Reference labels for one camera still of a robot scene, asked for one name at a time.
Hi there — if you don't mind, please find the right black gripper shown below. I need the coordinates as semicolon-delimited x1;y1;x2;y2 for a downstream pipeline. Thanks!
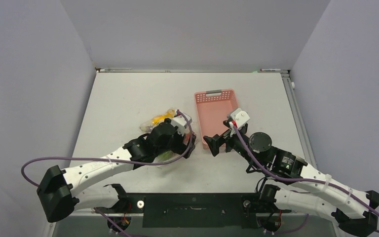
204;119;263;168

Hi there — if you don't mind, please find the yellow bell pepper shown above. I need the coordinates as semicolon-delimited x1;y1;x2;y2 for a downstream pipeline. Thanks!
151;111;175;126

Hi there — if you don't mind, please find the green grapes bunch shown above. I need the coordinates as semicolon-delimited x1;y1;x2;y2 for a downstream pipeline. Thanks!
157;151;176;162

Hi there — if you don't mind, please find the clear zip top bag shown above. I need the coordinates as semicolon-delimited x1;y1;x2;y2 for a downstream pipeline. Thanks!
139;108;197;163

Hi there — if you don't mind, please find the pink plastic basket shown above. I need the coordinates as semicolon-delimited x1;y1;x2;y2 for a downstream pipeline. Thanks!
194;89;239;150

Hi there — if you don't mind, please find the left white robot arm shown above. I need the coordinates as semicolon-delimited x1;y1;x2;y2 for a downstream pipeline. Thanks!
37;114;196;223

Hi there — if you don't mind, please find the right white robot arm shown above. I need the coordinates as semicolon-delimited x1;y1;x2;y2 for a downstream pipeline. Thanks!
203;120;379;237

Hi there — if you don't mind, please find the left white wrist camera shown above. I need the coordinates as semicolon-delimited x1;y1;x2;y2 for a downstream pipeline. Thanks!
171;113;192;135

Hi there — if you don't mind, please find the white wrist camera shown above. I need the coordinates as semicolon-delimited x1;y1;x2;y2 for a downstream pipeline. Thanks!
171;113;192;135
227;108;250;129

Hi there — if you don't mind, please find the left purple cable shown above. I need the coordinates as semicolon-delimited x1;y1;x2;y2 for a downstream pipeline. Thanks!
21;110;195;188

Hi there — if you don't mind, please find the purple cable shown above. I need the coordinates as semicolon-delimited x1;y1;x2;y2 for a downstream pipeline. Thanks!
21;110;195;188
230;121;379;237

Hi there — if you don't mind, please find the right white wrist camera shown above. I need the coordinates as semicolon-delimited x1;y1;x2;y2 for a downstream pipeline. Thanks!
227;108;250;129

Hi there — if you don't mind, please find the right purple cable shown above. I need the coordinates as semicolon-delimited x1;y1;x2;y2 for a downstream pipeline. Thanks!
230;121;379;237

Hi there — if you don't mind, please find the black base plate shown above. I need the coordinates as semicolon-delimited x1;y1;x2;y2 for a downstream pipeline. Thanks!
99;193;280;229

